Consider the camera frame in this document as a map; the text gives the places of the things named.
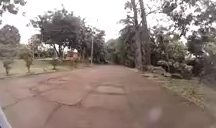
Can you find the reddish cracked paved road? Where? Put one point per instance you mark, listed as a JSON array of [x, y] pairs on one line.
[[96, 106]]

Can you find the grass verge with leaves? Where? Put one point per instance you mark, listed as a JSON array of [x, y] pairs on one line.
[[189, 88]]

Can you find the tall tree trunks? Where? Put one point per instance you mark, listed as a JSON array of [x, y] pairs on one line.
[[139, 36]]

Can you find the large spreading tree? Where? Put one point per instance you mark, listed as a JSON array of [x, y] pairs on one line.
[[59, 30]]

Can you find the pale pole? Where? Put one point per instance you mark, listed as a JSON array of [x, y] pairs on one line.
[[92, 50]]

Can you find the red building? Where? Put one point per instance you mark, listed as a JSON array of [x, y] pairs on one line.
[[73, 54]]

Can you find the grass lawn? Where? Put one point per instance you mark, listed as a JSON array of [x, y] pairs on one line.
[[19, 66]]

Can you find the row of trees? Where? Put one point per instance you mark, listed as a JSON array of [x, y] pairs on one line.
[[109, 50]]

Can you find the dense bushes and trees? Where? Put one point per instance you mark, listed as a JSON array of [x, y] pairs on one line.
[[182, 50]]

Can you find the small young tree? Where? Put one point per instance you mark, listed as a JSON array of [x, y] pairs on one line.
[[54, 62], [7, 50], [28, 58]]

